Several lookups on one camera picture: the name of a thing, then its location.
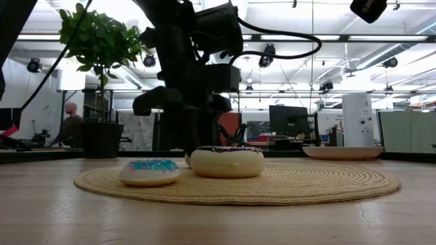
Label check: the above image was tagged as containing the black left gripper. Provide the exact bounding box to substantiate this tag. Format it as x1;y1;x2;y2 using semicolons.
131;85;233;156

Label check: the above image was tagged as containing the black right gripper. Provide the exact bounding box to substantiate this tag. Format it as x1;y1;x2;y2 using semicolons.
349;0;388;24

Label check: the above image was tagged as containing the large dark chocolate donut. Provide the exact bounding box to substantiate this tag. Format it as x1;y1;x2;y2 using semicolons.
189;146;266;179

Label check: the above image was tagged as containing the small blue frosted donut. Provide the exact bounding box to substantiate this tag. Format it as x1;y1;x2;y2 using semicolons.
118;158;181;187

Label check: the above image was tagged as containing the orange partition panel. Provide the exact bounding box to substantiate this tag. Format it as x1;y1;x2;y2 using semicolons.
217;112;242;147

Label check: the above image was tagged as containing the black spotlight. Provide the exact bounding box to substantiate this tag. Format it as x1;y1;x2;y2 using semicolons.
382;56;399;69
26;57;42;74
142;54;157;69

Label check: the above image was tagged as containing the black monitor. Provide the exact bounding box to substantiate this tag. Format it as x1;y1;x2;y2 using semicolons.
268;104;310;137

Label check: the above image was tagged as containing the black plant pot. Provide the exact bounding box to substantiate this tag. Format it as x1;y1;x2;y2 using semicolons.
80;121;125;159

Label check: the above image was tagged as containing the white column with switches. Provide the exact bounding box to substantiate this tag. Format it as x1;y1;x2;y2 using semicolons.
341;92;375;148

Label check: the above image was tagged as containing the person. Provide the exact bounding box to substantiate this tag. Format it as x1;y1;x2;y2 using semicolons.
57;102;84;149

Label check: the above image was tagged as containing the round woven straw placemat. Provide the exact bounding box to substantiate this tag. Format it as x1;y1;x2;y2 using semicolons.
73;161;402;207

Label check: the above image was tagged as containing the pale green partition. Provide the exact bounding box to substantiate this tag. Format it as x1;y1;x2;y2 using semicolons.
379;110;436;154

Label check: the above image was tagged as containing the green leafy plant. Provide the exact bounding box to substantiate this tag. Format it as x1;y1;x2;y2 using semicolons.
58;2;146;123

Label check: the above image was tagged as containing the beige round plate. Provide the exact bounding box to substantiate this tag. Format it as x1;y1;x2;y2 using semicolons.
302;145;385;161

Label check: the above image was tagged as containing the dark screen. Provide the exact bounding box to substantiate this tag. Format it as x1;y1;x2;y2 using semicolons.
0;108;22;137

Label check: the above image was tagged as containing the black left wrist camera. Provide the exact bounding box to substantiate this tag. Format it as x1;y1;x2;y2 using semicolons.
203;63;243;93

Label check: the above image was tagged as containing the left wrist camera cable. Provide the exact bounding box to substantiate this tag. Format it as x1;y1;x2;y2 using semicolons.
228;15;323;66

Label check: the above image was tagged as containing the black overhead camera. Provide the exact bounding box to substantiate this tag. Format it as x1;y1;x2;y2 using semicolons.
258;43;277;69

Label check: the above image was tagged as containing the black metal table frame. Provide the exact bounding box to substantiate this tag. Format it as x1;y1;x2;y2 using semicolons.
0;148;436;165

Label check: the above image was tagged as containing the left arm base cable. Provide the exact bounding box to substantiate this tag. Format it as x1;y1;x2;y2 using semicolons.
18;0;93;112

